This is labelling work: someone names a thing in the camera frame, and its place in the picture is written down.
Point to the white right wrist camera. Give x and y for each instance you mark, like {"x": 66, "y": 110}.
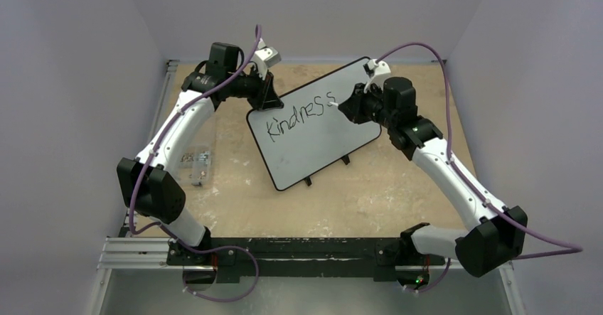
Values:
{"x": 378, "y": 72}

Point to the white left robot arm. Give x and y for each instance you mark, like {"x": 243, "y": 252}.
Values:
{"x": 148, "y": 181}

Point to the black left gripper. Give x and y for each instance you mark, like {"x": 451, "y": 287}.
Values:
{"x": 266, "y": 97}

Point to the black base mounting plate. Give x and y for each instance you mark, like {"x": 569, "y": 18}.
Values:
{"x": 381, "y": 259}

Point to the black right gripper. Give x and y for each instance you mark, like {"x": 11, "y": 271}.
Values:
{"x": 359, "y": 104}

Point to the white whiteboard black frame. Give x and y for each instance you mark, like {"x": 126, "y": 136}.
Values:
{"x": 308, "y": 134}

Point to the clear box of screws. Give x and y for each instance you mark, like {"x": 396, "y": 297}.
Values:
{"x": 194, "y": 168}

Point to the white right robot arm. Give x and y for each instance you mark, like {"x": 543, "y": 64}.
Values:
{"x": 492, "y": 234}

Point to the aluminium extrusion rail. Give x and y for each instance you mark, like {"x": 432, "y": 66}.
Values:
{"x": 135, "y": 253}

